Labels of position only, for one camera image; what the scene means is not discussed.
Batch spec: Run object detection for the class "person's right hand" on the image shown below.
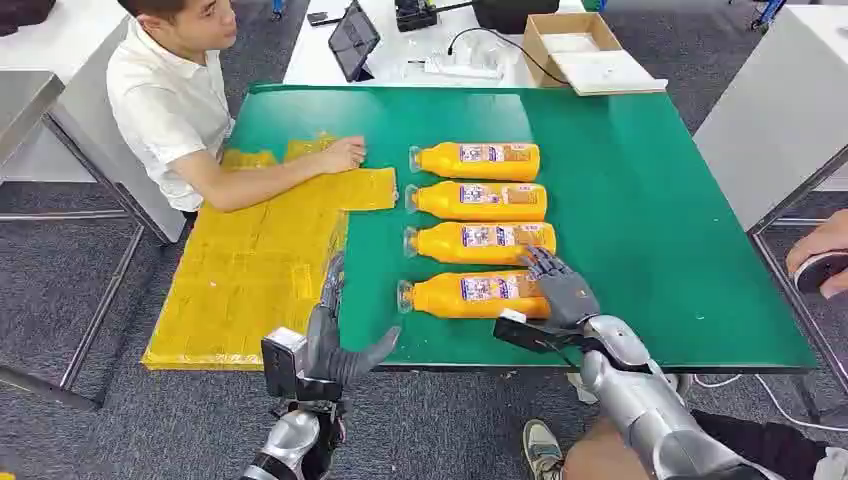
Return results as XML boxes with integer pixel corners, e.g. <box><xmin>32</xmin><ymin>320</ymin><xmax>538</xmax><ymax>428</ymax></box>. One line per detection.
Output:
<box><xmin>317</xmin><ymin>135</ymin><xmax>368</xmax><ymax>175</ymax></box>

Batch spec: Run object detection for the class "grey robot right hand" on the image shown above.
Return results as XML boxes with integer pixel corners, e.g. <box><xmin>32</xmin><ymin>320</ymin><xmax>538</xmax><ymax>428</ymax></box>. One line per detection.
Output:
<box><xmin>519</xmin><ymin>245</ymin><xmax>602</xmax><ymax>331</ymax></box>

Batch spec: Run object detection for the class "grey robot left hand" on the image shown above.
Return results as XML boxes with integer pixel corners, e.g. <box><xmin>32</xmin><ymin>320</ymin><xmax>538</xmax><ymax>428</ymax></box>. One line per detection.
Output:
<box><xmin>305</xmin><ymin>251</ymin><xmax>403</xmax><ymax>402</ymax></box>

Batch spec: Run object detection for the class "person's hand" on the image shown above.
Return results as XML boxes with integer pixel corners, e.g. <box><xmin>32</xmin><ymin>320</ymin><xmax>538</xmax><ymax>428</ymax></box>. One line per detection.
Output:
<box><xmin>786</xmin><ymin>209</ymin><xmax>848</xmax><ymax>299</ymax></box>

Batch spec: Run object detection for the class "black round device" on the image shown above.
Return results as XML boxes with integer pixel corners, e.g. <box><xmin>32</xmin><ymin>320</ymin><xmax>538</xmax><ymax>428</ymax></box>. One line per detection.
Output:
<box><xmin>793</xmin><ymin>250</ymin><xmax>848</xmax><ymax>295</ymax></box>

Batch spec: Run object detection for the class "orange drink bottle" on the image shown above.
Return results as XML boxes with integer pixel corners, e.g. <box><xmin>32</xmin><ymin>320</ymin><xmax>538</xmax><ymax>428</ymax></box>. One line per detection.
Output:
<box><xmin>403</xmin><ymin>221</ymin><xmax>558</xmax><ymax>267</ymax></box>
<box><xmin>408</xmin><ymin>141</ymin><xmax>541</xmax><ymax>183</ymax></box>
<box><xmin>404</xmin><ymin>181</ymin><xmax>549</xmax><ymax>223</ymax></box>
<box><xmin>396</xmin><ymin>270</ymin><xmax>552</xmax><ymax>321</ymax></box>

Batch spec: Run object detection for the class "green table mat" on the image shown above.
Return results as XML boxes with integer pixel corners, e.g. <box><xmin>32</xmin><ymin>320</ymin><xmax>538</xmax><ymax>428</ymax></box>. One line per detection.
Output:
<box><xmin>225</xmin><ymin>84</ymin><xmax>817</xmax><ymax>372</ymax></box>

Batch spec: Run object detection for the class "white table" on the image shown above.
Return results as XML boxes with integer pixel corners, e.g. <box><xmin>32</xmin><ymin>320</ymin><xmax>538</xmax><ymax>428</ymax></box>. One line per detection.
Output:
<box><xmin>283</xmin><ymin>0</ymin><xmax>664</xmax><ymax>89</ymax></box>
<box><xmin>692</xmin><ymin>5</ymin><xmax>848</xmax><ymax>233</ymax></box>
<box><xmin>0</xmin><ymin>0</ymin><xmax>188</xmax><ymax>244</ymax></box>

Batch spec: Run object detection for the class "black tablet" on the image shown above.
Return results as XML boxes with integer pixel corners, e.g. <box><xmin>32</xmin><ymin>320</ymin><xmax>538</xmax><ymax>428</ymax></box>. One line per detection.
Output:
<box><xmin>327</xmin><ymin>0</ymin><xmax>382</xmax><ymax>84</ymax></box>

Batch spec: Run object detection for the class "yellow sheet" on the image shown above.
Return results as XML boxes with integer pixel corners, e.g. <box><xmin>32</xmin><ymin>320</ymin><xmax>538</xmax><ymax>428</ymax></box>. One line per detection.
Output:
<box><xmin>140</xmin><ymin>135</ymin><xmax>399</xmax><ymax>372</ymax></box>

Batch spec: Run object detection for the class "white power strip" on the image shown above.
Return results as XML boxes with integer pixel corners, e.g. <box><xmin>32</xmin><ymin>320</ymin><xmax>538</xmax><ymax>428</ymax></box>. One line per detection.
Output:
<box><xmin>423</xmin><ymin>39</ymin><xmax>505</xmax><ymax>81</ymax></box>

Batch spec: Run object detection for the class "grey sneaker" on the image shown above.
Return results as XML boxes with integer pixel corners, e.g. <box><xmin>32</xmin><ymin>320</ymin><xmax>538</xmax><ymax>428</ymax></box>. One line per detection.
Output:
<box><xmin>521</xmin><ymin>419</ymin><xmax>566</xmax><ymax>480</ymax></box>

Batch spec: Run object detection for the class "person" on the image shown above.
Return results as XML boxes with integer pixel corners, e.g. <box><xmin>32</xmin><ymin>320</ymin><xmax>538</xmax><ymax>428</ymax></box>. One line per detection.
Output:
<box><xmin>105</xmin><ymin>0</ymin><xmax>368</xmax><ymax>215</ymax></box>
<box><xmin>561</xmin><ymin>410</ymin><xmax>848</xmax><ymax>480</ymax></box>

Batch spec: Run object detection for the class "cardboard box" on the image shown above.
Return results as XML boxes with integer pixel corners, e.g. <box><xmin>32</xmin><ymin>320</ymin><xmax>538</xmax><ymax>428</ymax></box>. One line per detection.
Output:
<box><xmin>521</xmin><ymin>11</ymin><xmax>669</xmax><ymax>97</ymax></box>

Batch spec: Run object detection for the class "black bag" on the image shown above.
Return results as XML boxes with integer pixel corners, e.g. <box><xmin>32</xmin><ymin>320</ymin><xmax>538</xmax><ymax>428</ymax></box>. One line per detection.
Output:
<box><xmin>471</xmin><ymin>0</ymin><xmax>561</xmax><ymax>36</ymax></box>

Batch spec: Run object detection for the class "white flat board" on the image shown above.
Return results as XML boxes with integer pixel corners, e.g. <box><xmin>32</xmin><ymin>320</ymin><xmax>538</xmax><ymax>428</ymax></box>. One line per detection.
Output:
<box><xmin>551</xmin><ymin>49</ymin><xmax>669</xmax><ymax>97</ymax></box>

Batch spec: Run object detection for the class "white foam insert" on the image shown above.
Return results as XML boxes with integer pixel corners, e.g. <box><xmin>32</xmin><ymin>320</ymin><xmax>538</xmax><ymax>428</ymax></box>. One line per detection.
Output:
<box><xmin>539</xmin><ymin>33</ymin><xmax>602</xmax><ymax>55</ymax></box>

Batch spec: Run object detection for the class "steel table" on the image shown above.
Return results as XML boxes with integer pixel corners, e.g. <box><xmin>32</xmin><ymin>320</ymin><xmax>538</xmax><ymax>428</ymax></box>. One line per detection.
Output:
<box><xmin>0</xmin><ymin>69</ymin><xmax>146</xmax><ymax>412</ymax></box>

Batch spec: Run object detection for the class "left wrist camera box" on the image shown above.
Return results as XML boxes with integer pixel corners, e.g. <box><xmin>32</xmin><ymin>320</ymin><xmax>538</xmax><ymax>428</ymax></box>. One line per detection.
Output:
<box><xmin>260</xmin><ymin>327</ymin><xmax>310</xmax><ymax>400</ymax></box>

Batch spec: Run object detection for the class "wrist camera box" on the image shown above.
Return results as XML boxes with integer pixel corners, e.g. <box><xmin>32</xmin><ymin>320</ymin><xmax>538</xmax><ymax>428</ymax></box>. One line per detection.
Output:
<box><xmin>260</xmin><ymin>327</ymin><xmax>310</xmax><ymax>400</ymax></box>
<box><xmin>492</xmin><ymin>308</ymin><xmax>586</xmax><ymax>354</ymax></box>

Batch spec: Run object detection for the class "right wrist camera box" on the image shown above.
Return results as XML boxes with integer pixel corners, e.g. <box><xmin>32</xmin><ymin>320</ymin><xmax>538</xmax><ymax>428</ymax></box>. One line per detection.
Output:
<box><xmin>492</xmin><ymin>308</ymin><xmax>586</xmax><ymax>354</ymax></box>

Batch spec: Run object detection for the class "white floor cable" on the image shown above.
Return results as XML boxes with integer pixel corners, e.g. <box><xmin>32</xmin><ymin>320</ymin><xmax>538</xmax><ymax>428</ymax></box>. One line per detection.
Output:
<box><xmin>692</xmin><ymin>374</ymin><xmax>848</xmax><ymax>433</ymax></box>

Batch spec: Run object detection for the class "black cable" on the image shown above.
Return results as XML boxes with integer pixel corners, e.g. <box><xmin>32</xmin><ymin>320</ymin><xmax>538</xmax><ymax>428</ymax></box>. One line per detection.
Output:
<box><xmin>447</xmin><ymin>26</ymin><xmax>571</xmax><ymax>86</ymax></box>

